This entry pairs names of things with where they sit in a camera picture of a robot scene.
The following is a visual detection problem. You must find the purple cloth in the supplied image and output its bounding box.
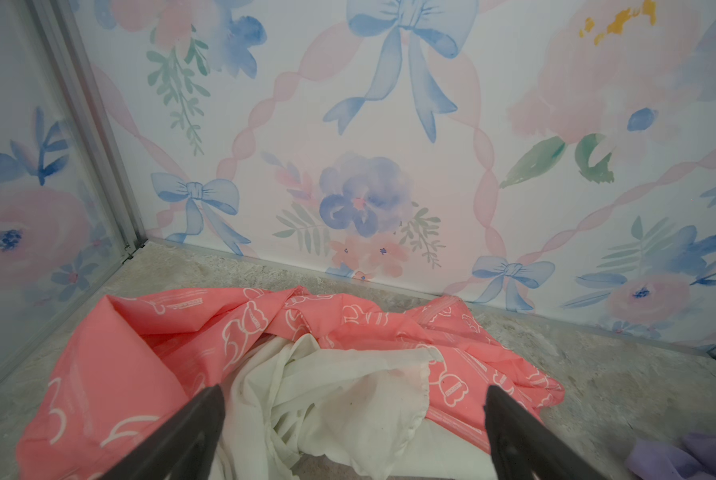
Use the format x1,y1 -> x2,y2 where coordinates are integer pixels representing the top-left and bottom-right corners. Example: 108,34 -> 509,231
625,433 -> 716,480

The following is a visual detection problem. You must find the pink patterned cloth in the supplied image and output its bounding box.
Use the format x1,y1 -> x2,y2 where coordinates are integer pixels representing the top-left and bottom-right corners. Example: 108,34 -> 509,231
16,287 -> 565,479

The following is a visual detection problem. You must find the white cloth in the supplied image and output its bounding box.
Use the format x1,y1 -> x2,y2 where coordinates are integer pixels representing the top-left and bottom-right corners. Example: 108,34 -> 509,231
209,334 -> 496,479

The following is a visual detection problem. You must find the left aluminium corner post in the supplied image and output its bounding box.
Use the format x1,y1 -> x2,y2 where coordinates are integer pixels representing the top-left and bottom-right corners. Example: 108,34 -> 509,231
25,1 -> 147,257

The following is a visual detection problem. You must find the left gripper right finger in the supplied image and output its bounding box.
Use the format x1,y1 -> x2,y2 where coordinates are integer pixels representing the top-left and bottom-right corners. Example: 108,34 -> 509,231
484,385 -> 604,480

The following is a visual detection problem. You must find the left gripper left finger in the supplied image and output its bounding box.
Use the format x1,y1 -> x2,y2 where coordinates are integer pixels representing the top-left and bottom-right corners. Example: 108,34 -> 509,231
96,385 -> 225,479

